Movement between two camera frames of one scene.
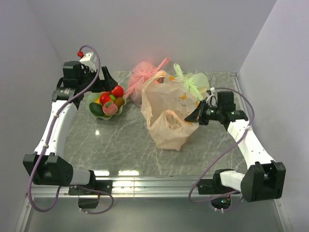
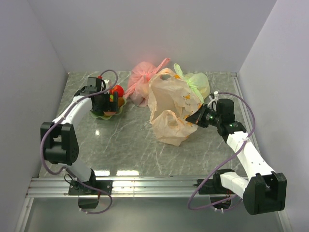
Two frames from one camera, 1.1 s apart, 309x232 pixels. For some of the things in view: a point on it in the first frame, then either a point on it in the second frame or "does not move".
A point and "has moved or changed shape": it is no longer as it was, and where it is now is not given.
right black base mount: (214, 186) does not move
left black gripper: (106, 84) → (110, 106)
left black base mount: (103, 185) does not move
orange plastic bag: (166, 103) has moved or changed shape
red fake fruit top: (118, 91) does not move
